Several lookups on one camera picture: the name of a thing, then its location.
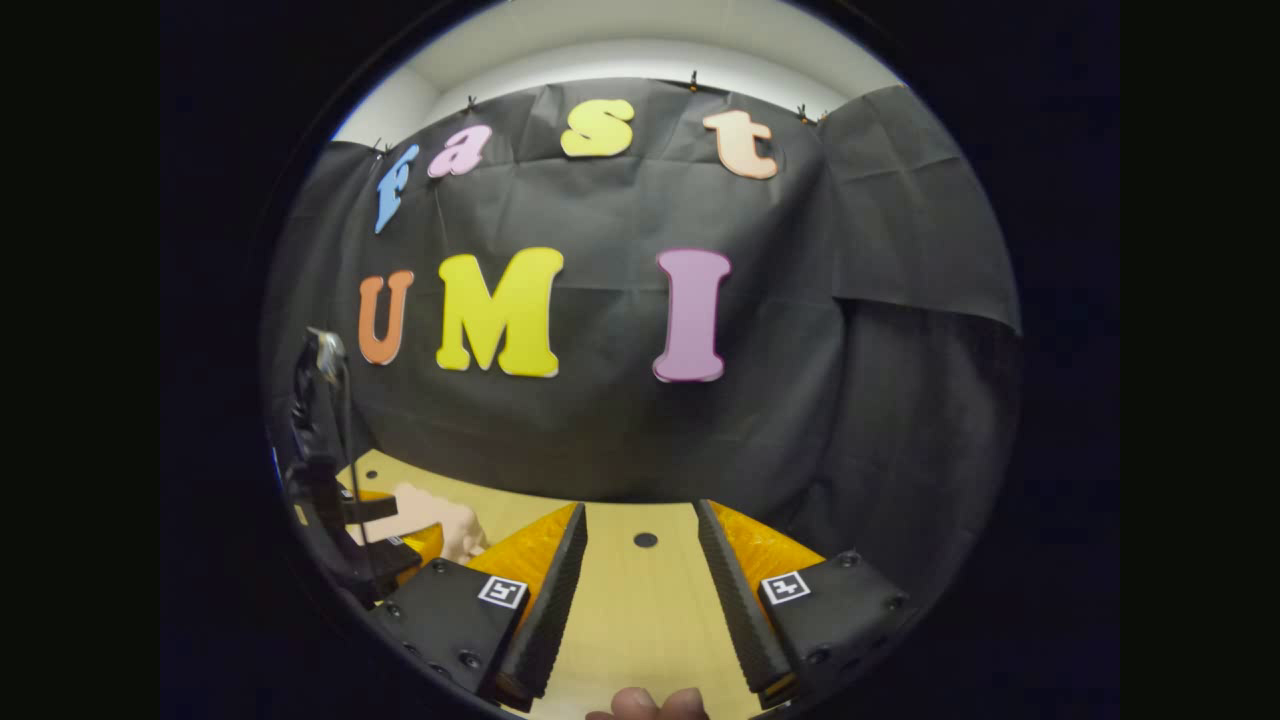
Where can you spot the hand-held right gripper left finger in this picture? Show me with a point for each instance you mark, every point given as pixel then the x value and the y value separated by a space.
pixel 555 600

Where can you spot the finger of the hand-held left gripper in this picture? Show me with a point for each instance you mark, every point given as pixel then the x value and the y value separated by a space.
pixel 425 545
pixel 370 510

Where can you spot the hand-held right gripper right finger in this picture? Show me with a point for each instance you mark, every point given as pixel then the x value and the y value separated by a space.
pixel 740 600

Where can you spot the black backdrop cloth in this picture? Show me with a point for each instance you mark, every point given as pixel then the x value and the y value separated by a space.
pixel 620 440

